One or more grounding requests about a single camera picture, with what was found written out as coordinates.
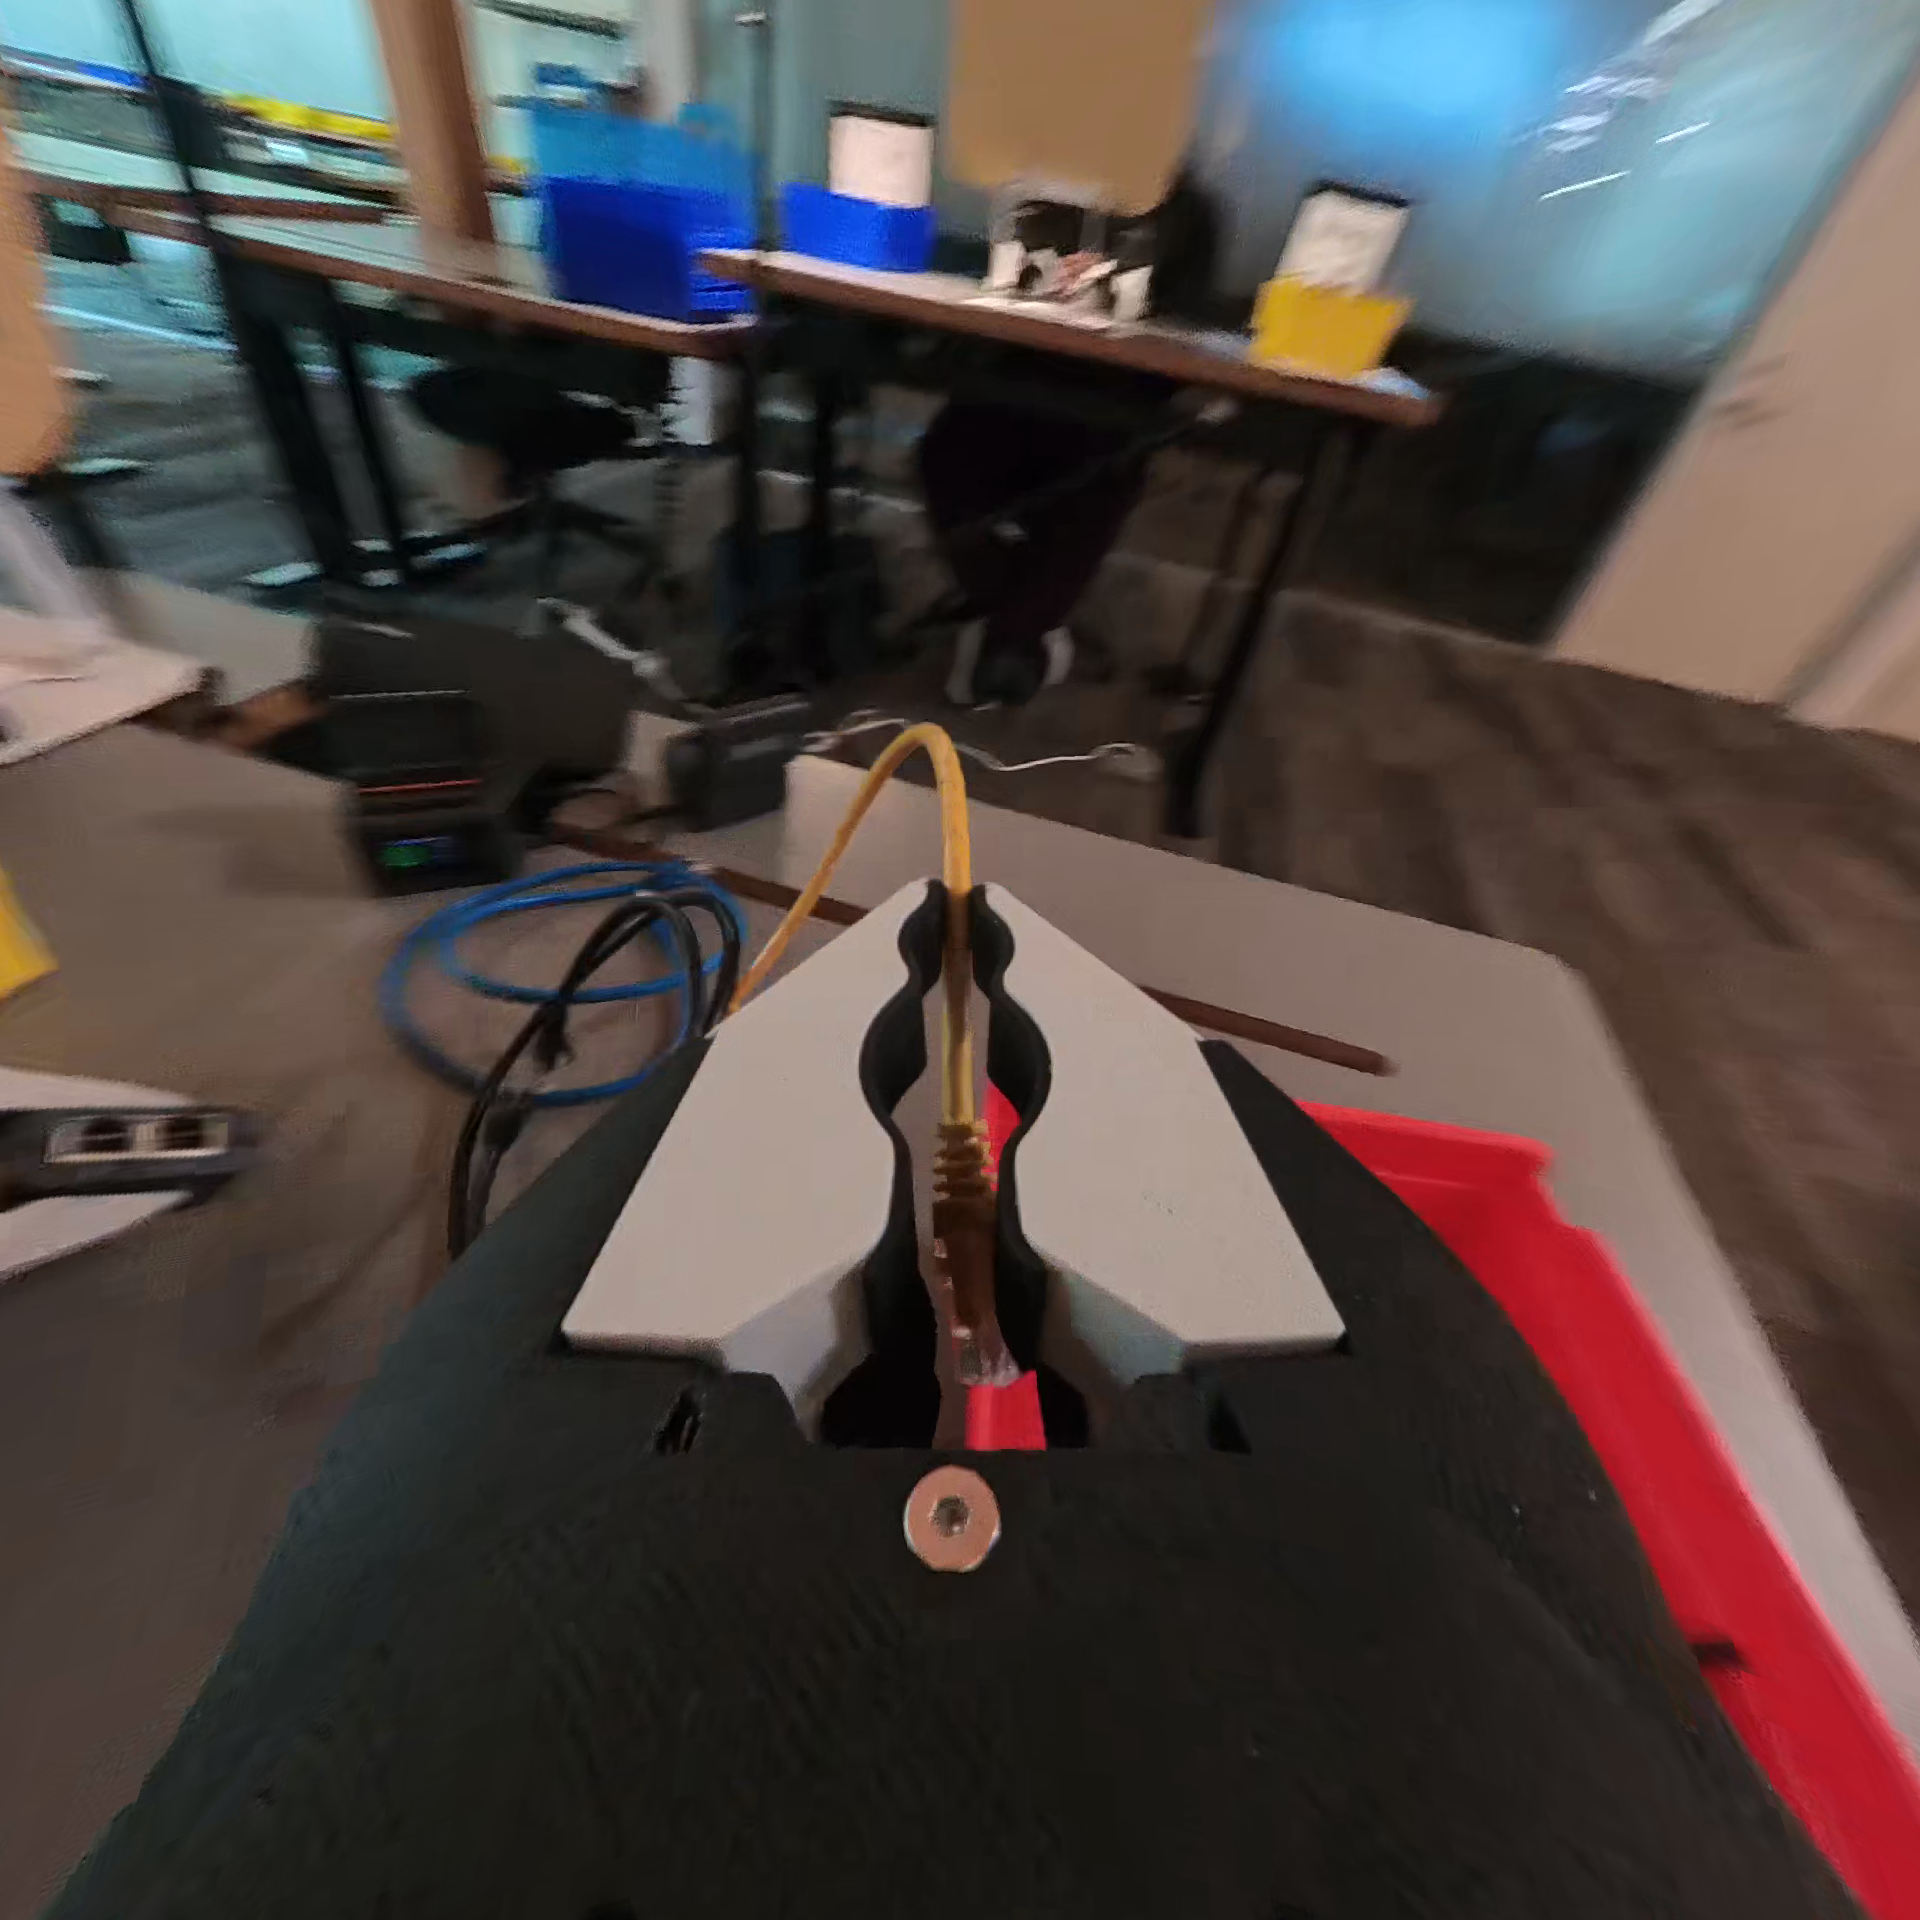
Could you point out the black printed hoodie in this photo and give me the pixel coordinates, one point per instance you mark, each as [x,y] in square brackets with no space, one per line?
[1178,249]

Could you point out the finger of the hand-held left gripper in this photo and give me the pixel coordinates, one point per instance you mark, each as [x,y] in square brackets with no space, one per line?
[61,1093]
[61,1233]

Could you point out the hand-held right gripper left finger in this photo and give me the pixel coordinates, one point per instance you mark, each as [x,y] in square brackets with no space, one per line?
[751,1170]

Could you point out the black battery charger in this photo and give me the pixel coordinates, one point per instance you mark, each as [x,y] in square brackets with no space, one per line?
[735,772]

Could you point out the low blue plastic bin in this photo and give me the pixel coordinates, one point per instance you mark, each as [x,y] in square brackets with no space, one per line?
[855,233]

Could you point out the wooden table with black legs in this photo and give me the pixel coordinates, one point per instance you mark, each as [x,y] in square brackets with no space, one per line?
[494,292]
[1201,360]

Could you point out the small yellow bin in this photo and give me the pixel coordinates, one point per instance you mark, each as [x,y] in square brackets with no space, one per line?
[1328,331]

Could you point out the plain wooden board stand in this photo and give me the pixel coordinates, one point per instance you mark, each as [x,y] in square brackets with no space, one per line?
[1072,105]

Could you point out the white door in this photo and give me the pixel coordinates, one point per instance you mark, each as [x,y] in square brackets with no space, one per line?
[1771,524]

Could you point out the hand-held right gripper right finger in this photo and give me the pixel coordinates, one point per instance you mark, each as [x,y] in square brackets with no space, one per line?
[1154,1185]

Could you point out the black office chair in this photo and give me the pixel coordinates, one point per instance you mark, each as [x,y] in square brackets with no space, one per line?
[524,413]

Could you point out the framed tag sign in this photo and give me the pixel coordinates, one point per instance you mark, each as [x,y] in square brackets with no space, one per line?
[1351,241]
[883,159]

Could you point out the red plastic bin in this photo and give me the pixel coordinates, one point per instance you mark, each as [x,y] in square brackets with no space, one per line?
[1574,1275]

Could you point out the tall blue bin stack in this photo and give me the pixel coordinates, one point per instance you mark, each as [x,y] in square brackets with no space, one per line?
[630,241]

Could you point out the black ethernet splitter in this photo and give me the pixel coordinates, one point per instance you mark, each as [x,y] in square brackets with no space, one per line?
[121,1141]

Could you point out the wooden pillar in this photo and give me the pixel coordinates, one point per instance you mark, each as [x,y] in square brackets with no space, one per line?
[434,120]

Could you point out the labelled wooden board stand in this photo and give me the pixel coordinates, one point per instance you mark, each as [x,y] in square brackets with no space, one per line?
[22,301]

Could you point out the yellow plastic bin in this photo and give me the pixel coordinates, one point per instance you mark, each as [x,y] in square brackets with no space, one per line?
[18,945]

